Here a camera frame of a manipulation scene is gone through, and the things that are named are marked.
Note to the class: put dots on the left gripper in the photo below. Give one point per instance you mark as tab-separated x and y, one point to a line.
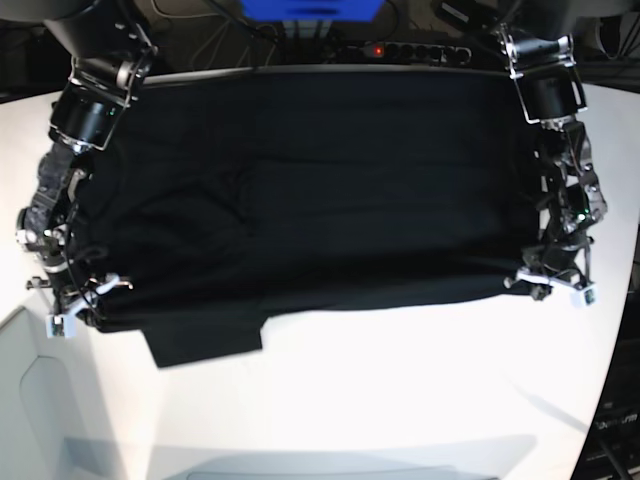
561	265

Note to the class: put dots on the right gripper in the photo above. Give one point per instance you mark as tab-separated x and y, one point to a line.
74	277

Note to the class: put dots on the black T-shirt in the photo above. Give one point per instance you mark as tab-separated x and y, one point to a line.
233	201

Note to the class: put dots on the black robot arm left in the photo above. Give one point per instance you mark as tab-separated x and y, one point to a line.
536	40

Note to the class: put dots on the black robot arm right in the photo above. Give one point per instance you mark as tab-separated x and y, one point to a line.
111	55

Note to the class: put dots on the black power strip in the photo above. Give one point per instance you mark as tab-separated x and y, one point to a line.
433	55

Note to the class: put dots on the blue box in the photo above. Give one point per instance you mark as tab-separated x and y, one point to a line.
289	10

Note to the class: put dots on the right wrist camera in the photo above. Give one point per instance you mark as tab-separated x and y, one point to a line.
60	326

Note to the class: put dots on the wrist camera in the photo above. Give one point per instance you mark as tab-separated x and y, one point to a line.
60	326
585	296

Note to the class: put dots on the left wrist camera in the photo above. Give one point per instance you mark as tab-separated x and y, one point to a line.
585	296

